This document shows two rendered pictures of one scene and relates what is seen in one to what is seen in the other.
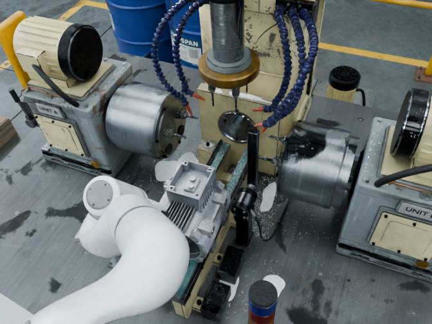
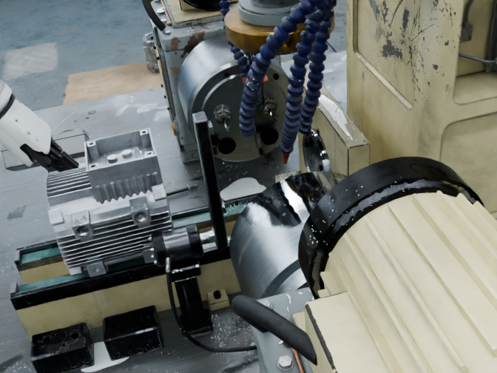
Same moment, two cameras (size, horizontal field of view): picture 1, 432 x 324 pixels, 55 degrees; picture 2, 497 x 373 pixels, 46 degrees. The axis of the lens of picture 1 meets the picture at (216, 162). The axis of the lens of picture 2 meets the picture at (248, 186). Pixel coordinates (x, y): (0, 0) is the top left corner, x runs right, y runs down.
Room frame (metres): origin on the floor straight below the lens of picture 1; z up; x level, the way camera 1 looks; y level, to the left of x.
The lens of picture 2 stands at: (0.39, -0.78, 1.68)
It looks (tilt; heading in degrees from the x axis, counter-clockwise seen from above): 36 degrees down; 55
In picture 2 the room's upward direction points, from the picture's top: 7 degrees counter-clockwise
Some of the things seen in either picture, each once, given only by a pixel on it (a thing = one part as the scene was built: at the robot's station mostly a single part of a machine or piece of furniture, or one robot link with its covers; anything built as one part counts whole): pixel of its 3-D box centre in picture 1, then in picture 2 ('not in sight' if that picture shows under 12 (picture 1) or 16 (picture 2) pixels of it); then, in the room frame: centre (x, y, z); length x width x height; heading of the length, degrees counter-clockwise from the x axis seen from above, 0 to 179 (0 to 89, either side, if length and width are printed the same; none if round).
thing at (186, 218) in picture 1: (189, 215); (114, 211); (0.70, 0.09, 1.02); 0.20 x 0.19 x 0.19; 155
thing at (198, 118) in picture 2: (252, 162); (210, 184); (0.79, -0.11, 1.12); 0.04 x 0.03 x 0.26; 154
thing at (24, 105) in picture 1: (31, 106); not in sight; (1.20, 0.66, 1.07); 0.08 x 0.07 x 0.20; 154
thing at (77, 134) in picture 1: (85, 113); (214, 66); (1.23, 0.49, 0.99); 0.35 x 0.31 x 0.37; 64
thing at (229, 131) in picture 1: (236, 128); (316, 166); (1.05, -0.08, 1.02); 0.15 x 0.02 x 0.15; 64
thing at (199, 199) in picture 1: (191, 186); (123, 165); (0.73, 0.07, 1.11); 0.12 x 0.11 x 0.07; 155
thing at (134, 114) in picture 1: (136, 117); (231, 86); (1.13, 0.27, 1.04); 0.37 x 0.25 x 0.25; 64
